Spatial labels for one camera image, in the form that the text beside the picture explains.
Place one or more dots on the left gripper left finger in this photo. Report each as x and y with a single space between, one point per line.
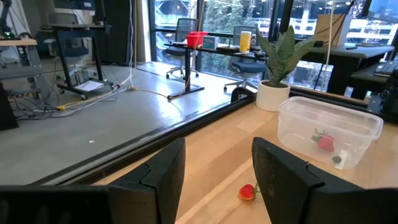
149 193

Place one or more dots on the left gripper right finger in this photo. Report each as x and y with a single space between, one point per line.
295 193

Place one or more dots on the small red toy strawberry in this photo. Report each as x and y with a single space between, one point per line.
246 192

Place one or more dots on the dark toy blueberry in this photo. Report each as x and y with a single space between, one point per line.
336 159

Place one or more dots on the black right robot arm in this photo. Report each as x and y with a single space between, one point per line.
390 102

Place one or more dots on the clear plastic tupperware container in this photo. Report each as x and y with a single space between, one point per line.
357 124

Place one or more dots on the white plant pot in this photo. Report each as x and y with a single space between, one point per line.
270 98

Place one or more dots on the long black desk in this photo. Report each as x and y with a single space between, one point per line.
186 71

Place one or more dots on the blue seat office chair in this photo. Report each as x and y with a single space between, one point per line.
245 67

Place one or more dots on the green snake plant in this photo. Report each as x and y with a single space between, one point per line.
284 56

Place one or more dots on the wide dark desk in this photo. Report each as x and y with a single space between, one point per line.
345 54

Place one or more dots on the black keyboard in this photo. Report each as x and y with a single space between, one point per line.
387 68

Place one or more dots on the yellow wipes canister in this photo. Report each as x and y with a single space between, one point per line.
245 42

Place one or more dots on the red plastic box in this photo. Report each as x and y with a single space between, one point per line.
196 39

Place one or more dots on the teal box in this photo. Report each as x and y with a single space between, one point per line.
210 43

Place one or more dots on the brown cardboard board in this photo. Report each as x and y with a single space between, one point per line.
323 29

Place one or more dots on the grey mesh office chair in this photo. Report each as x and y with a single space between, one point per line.
185 29

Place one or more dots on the black standing desk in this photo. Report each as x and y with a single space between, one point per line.
77 31

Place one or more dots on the wooden side table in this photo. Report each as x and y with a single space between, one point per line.
17 42

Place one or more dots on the black computer monitor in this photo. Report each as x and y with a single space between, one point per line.
384 9

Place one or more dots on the black aluminium table frame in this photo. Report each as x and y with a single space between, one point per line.
155 137

